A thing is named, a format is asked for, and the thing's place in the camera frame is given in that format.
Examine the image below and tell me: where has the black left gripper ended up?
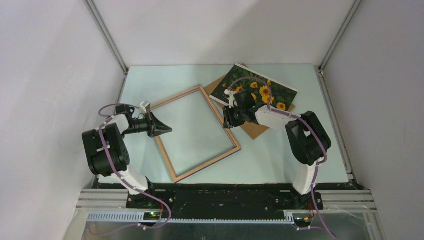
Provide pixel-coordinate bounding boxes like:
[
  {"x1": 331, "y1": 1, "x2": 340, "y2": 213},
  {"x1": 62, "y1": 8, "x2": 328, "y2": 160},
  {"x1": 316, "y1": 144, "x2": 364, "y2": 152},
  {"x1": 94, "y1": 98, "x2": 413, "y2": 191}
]
[{"x1": 121, "y1": 111, "x2": 172, "y2": 139}]

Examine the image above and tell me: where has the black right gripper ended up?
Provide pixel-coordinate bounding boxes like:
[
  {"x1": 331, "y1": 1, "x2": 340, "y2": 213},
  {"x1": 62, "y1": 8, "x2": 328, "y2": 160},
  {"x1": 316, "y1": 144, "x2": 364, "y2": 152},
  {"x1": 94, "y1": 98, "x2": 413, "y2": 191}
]
[{"x1": 222, "y1": 103, "x2": 246, "y2": 129}]

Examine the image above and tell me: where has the wooden picture frame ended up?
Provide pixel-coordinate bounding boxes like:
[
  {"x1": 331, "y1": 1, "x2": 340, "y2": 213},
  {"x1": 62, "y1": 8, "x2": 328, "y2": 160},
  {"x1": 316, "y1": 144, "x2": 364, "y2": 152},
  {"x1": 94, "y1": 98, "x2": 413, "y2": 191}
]
[{"x1": 145, "y1": 85, "x2": 242, "y2": 184}]

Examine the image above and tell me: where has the sunflower photo print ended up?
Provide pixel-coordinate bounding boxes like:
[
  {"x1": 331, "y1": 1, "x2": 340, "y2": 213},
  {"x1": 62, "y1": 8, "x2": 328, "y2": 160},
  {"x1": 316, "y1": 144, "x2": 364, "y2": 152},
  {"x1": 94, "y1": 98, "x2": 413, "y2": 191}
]
[{"x1": 209, "y1": 63, "x2": 299, "y2": 111}]

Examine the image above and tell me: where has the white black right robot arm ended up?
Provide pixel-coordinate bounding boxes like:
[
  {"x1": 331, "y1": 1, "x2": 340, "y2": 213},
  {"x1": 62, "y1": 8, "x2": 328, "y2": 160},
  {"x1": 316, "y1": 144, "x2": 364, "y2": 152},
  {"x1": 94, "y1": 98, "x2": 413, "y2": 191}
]
[{"x1": 222, "y1": 89, "x2": 332, "y2": 209}]

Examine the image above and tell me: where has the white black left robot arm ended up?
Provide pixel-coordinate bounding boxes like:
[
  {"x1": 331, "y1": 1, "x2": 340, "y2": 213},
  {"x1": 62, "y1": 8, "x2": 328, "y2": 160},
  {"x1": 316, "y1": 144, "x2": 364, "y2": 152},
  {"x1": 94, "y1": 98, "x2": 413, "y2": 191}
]
[{"x1": 81, "y1": 101, "x2": 173, "y2": 208}]

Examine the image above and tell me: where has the brown cardboard backing board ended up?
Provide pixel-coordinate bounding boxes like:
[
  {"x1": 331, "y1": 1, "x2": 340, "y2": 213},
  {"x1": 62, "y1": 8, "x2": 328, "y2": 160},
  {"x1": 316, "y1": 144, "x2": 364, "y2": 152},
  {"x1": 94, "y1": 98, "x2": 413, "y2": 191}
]
[{"x1": 203, "y1": 63, "x2": 296, "y2": 141}]

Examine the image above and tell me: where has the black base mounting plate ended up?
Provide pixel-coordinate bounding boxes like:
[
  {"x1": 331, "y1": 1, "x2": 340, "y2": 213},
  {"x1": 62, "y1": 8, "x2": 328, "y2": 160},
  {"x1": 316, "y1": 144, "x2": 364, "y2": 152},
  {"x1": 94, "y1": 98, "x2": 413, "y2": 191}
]
[{"x1": 126, "y1": 183, "x2": 324, "y2": 220}]

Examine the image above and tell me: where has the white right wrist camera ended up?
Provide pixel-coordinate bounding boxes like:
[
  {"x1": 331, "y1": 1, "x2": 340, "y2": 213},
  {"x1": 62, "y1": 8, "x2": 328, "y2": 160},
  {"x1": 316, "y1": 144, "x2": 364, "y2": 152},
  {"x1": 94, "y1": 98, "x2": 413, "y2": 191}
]
[{"x1": 224, "y1": 89, "x2": 238, "y2": 109}]

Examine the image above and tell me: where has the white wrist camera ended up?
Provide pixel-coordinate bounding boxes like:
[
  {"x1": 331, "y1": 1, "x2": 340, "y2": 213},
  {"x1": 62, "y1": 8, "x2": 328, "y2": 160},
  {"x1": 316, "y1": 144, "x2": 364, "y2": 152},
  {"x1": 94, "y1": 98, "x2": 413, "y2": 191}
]
[
  {"x1": 224, "y1": 89, "x2": 238, "y2": 109},
  {"x1": 139, "y1": 100, "x2": 151, "y2": 115}
]

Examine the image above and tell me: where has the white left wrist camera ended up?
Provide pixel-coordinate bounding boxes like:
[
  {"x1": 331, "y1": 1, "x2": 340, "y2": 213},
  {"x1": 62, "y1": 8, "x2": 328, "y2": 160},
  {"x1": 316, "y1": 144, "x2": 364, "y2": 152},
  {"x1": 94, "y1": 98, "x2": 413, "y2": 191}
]
[{"x1": 139, "y1": 100, "x2": 151, "y2": 115}]

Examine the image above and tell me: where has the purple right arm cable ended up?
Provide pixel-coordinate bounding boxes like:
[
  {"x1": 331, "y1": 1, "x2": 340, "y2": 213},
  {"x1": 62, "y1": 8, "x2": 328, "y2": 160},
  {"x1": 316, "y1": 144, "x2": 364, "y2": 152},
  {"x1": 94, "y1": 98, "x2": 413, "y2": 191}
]
[{"x1": 226, "y1": 76, "x2": 339, "y2": 240}]

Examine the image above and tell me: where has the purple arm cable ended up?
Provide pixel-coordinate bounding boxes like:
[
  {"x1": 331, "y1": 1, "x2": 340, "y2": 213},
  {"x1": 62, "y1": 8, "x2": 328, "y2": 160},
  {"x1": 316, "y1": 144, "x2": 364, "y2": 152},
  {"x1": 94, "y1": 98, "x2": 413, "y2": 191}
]
[
  {"x1": 89, "y1": 103, "x2": 171, "y2": 237},
  {"x1": 226, "y1": 76, "x2": 339, "y2": 240}
]

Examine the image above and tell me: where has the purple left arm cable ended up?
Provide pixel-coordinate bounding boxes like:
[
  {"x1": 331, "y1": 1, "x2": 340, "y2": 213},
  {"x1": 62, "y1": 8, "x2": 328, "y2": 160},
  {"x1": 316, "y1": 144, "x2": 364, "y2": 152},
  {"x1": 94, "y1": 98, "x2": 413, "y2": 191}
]
[{"x1": 89, "y1": 103, "x2": 171, "y2": 237}]

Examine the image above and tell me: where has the grey cable duct strip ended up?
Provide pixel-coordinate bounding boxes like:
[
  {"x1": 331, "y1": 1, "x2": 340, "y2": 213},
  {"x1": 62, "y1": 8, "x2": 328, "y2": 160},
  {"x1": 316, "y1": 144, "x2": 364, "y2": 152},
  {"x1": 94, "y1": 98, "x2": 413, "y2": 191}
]
[{"x1": 86, "y1": 211, "x2": 295, "y2": 225}]

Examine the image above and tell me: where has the aluminium enclosure rail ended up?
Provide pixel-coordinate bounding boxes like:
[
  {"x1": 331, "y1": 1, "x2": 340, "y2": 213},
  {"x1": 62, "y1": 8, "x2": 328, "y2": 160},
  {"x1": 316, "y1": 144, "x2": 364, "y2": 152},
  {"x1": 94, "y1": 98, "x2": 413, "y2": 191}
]
[{"x1": 82, "y1": 0, "x2": 129, "y2": 75}]

